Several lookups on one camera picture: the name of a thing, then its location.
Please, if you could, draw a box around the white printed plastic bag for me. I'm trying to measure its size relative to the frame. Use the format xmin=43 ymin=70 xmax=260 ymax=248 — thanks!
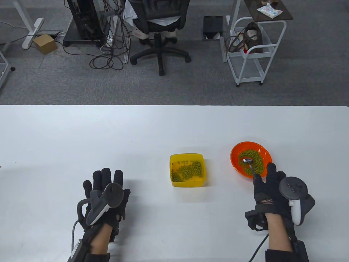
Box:
xmin=131 ymin=27 xmax=150 ymax=41

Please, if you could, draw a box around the person's left hand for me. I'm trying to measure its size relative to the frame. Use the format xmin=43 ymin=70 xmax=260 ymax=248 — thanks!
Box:
xmin=83 ymin=167 xmax=131 ymax=230

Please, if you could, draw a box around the brown cart top board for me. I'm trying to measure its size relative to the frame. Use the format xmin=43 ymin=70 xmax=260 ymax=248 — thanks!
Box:
xmin=243 ymin=0 xmax=294 ymax=22

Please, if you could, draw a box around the black computer tower with cables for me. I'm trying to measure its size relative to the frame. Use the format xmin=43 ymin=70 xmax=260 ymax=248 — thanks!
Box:
xmin=56 ymin=0 xmax=132 ymax=71

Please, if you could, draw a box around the black cable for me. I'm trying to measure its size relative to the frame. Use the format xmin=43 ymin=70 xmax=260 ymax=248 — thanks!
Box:
xmin=248 ymin=233 xmax=270 ymax=262

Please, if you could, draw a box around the black floor box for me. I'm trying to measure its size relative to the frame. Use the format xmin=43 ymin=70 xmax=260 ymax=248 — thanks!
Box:
xmin=203 ymin=16 xmax=224 ymax=41

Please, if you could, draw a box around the grey handheld controller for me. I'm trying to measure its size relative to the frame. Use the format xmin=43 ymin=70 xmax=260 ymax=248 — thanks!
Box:
xmin=76 ymin=183 xmax=124 ymax=227
xmin=278 ymin=177 xmax=309 ymax=227

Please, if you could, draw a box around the yellow plastic food container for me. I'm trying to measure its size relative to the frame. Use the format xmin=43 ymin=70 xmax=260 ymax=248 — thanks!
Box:
xmin=169 ymin=153 xmax=206 ymax=187

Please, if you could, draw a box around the pile of green mung beans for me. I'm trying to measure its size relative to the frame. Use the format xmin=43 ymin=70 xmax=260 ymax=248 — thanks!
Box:
xmin=171 ymin=160 xmax=203 ymax=183
xmin=238 ymin=149 xmax=265 ymax=176

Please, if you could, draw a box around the black flat trolley base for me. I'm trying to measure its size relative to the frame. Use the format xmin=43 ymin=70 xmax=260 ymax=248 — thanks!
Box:
xmin=63 ymin=16 xmax=111 ymax=47

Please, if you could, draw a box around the white tissue packet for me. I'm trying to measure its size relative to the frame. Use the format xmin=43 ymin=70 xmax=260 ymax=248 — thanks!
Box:
xmin=257 ymin=3 xmax=283 ymax=19

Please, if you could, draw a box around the black office chair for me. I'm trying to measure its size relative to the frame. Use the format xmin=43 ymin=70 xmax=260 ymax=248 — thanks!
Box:
xmin=128 ymin=0 xmax=192 ymax=76

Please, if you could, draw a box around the black wrist camera unit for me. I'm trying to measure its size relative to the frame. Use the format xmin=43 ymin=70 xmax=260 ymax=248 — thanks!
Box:
xmin=264 ymin=237 xmax=310 ymax=262
xmin=68 ymin=229 xmax=111 ymax=262

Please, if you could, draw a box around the person's left forearm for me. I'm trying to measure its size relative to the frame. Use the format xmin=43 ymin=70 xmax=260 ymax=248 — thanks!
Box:
xmin=90 ymin=225 xmax=113 ymax=255

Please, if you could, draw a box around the grey cable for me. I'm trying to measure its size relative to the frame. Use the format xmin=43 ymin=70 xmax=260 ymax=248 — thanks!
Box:
xmin=71 ymin=220 xmax=80 ymax=246

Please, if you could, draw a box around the black glove sensor module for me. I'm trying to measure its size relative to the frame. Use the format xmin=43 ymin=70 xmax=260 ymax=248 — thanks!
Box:
xmin=245 ymin=209 xmax=268 ymax=232
xmin=109 ymin=224 xmax=121 ymax=242

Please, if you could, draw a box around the stainless steel spoon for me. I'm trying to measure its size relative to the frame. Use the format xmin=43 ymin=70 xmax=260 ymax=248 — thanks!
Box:
xmin=242 ymin=157 xmax=255 ymax=176

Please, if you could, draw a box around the person's right forearm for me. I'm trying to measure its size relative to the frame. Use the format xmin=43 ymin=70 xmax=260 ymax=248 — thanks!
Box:
xmin=266 ymin=213 xmax=295 ymax=250

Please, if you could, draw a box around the white metal rolling cart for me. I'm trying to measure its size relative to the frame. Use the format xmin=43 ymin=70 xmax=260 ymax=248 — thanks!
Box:
xmin=226 ymin=16 xmax=287 ymax=87

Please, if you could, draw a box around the orange plastic bowl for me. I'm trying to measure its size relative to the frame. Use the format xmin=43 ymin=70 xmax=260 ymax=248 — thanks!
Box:
xmin=231 ymin=141 xmax=273 ymax=179

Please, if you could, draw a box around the white wire rack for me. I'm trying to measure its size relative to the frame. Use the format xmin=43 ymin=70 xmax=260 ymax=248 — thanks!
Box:
xmin=0 ymin=50 xmax=9 ymax=92

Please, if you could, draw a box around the white desk leg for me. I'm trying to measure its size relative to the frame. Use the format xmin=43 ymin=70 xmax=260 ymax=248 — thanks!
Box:
xmin=220 ymin=0 xmax=242 ymax=62
xmin=12 ymin=0 xmax=44 ymax=50

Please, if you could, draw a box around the dark handbag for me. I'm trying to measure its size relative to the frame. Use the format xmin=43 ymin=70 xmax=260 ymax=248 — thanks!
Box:
xmin=225 ymin=22 xmax=263 ymax=54

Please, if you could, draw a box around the person's right hand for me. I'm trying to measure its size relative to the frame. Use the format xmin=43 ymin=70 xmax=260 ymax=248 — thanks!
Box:
xmin=253 ymin=162 xmax=316 ymax=228

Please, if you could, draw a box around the small cardboard box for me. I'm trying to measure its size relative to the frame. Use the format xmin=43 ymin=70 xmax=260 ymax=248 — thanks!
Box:
xmin=33 ymin=34 xmax=58 ymax=54

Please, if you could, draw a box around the white cloth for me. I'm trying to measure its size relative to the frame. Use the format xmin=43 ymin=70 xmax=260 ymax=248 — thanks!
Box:
xmin=124 ymin=0 xmax=138 ymax=28

